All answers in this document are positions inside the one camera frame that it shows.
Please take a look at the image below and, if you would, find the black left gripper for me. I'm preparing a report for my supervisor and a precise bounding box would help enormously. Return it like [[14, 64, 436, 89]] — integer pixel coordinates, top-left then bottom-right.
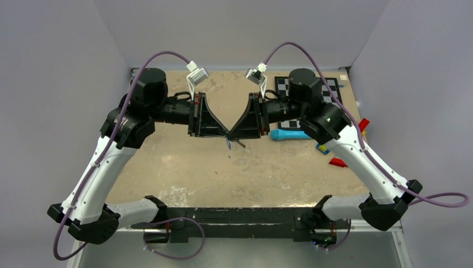
[[149, 91, 229, 137]]

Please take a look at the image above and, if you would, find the red triangular block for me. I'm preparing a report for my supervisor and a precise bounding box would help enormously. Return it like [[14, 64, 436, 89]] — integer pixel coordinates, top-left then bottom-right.
[[329, 157, 347, 168]]

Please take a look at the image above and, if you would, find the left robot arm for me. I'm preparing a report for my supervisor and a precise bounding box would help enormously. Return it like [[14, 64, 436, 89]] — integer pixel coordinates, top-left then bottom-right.
[[47, 68, 229, 245]]

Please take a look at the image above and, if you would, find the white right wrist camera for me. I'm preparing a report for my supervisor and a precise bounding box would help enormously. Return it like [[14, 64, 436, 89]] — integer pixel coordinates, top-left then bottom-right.
[[245, 63, 268, 97]]

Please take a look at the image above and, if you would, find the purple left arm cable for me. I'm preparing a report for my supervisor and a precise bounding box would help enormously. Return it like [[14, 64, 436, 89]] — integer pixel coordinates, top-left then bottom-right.
[[53, 51, 191, 261]]

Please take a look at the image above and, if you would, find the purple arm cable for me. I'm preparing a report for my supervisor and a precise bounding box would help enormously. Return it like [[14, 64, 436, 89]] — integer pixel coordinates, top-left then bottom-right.
[[53, 51, 191, 261], [262, 41, 471, 209]]

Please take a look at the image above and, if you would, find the aluminium frame rail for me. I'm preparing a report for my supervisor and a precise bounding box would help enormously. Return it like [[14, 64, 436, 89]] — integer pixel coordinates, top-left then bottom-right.
[[67, 220, 412, 267]]

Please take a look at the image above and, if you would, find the light blue plastic cylinder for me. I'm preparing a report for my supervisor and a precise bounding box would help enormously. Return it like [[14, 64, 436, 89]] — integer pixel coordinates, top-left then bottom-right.
[[269, 128, 311, 141]]

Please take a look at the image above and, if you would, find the black white chessboard mat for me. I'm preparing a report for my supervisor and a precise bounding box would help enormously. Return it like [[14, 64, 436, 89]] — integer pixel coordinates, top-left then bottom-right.
[[274, 76, 349, 130]]

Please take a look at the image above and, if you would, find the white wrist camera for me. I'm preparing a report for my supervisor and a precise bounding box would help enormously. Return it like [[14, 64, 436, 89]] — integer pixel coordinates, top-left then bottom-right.
[[245, 63, 268, 97], [186, 61, 210, 98]]

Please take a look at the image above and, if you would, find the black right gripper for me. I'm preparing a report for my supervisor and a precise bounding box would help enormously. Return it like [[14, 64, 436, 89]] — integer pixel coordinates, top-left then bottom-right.
[[228, 92, 306, 140]]

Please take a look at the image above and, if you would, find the red green toy block stack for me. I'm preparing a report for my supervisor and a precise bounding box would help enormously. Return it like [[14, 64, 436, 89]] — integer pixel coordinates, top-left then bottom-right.
[[358, 118, 370, 132]]

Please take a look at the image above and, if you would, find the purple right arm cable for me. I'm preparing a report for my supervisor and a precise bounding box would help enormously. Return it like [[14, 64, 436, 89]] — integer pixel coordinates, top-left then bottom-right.
[[262, 41, 471, 209]]

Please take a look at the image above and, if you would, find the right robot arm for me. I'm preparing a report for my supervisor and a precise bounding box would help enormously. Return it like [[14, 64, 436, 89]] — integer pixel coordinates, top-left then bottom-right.
[[228, 68, 422, 231]]

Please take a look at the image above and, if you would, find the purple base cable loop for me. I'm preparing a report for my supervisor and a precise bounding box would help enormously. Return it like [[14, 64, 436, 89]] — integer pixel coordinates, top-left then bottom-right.
[[143, 217, 206, 260]]

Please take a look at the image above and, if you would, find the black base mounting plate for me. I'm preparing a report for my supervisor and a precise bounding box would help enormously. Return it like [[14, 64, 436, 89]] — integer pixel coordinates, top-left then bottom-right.
[[162, 207, 350, 243]]

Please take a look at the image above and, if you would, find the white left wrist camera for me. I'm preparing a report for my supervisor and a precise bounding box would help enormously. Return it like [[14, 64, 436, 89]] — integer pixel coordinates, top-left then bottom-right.
[[186, 61, 210, 98]]

